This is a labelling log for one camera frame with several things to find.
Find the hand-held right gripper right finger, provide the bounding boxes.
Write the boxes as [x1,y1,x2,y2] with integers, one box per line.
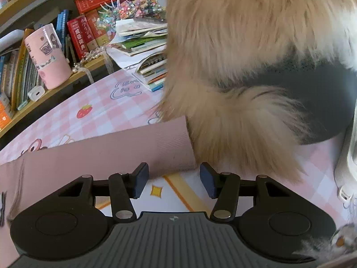
[200,162,291,225]

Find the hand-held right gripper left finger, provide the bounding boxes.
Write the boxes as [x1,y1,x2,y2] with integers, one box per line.
[57,162,149,224]

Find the pink garment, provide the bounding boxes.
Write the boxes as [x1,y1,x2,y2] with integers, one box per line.
[0,116,197,261]

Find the pink checked printed tablecloth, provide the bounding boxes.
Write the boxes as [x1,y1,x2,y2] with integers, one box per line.
[0,68,357,257]

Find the grey feather cat toy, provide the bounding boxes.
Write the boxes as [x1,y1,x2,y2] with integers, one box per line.
[293,223,357,263]

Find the stack of booklets and notebooks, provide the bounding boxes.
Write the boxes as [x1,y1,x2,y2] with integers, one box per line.
[107,19,169,92]

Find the wooden bookshelf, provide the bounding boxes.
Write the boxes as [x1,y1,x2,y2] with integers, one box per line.
[0,0,112,139]

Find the white charger plug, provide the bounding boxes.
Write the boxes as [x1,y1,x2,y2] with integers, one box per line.
[27,86,46,102]

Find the fluffy beige cat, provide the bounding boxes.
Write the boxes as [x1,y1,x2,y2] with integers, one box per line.
[148,0,357,184]

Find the dark grey mesh cushion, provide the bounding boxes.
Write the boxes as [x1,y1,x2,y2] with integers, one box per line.
[218,53,357,146]

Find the white plastic object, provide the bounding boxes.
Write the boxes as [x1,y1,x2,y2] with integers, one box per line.
[334,95,357,202]

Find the pink printed cylinder holder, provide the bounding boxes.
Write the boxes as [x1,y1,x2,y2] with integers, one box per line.
[24,24,72,90]

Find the orange box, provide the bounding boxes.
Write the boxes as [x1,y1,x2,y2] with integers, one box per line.
[0,100,13,131]

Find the row of colourful thin books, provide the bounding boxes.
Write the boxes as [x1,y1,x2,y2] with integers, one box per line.
[0,29,45,111]

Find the blue books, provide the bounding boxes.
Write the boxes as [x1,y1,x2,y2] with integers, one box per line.
[56,9,71,60]

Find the colourful bead ornament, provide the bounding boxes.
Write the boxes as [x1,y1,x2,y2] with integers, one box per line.
[98,0,168,34]

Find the pearl bead string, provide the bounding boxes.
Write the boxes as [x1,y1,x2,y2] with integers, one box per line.
[71,46,109,75]

